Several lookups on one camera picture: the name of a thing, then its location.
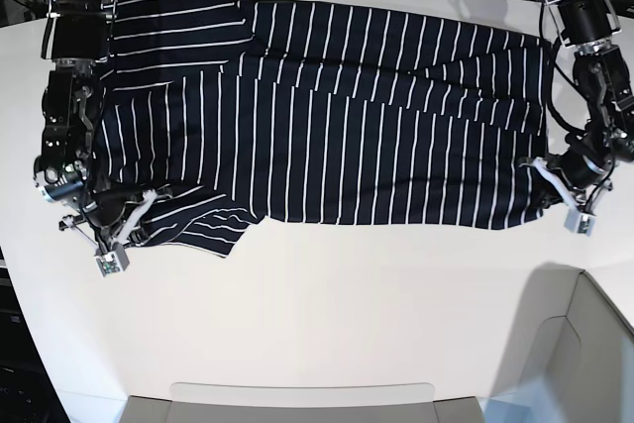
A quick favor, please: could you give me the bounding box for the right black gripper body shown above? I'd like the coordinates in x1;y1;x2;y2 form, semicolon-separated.
81;189;144;245

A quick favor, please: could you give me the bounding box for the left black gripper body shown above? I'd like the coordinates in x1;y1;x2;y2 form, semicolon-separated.
547;148;614;205

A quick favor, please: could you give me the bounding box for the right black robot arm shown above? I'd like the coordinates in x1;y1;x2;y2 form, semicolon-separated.
34;0;126;252

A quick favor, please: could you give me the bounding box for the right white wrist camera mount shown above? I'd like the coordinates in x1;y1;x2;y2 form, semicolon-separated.
57;187;172;278

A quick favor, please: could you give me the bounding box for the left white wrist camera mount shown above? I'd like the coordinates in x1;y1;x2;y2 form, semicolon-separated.
519;157;613;237

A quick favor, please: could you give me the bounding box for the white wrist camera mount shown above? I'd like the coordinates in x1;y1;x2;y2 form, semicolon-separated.
519;157;613;237
57;187;172;278

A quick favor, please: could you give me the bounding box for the grey bin front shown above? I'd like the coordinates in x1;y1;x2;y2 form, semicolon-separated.
120;382;484;422

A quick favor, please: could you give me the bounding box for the navy white striped T-shirt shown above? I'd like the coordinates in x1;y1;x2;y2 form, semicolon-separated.
96;0;551;257

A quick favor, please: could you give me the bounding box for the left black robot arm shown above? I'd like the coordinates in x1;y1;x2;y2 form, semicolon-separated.
541;0;633;212

